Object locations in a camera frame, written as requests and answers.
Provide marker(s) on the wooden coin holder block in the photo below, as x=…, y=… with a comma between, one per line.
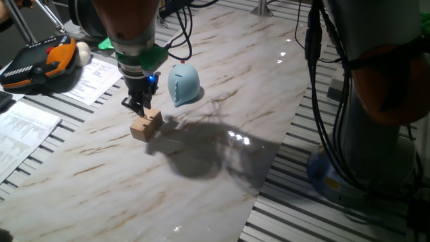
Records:
x=144, y=129

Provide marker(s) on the grey metal strut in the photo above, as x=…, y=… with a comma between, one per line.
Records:
x=20, y=21

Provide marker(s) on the black computer keyboard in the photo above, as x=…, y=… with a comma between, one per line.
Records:
x=5, y=100

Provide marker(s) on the white printed paper sheet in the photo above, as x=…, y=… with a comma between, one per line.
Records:
x=94, y=80
x=23, y=134

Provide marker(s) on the aluminium post with base bracket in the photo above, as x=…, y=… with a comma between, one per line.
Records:
x=261, y=8

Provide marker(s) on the marble pattern table mat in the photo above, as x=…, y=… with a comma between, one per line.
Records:
x=100, y=188

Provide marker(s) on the black orange teach pendant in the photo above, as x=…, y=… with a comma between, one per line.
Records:
x=33, y=64

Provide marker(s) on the green cloth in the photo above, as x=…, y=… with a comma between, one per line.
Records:
x=426, y=23

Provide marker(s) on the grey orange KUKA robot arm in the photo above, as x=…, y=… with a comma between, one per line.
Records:
x=127, y=20

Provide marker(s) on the thin metal rod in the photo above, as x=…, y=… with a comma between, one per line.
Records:
x=50, y=15

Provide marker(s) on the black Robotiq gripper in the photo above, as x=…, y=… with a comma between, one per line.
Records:
x=141, y=85

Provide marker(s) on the black filament spool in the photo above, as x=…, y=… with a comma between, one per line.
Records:
x=84, y=17

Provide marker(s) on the white round object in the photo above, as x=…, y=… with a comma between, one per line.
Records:
x=83, y=53

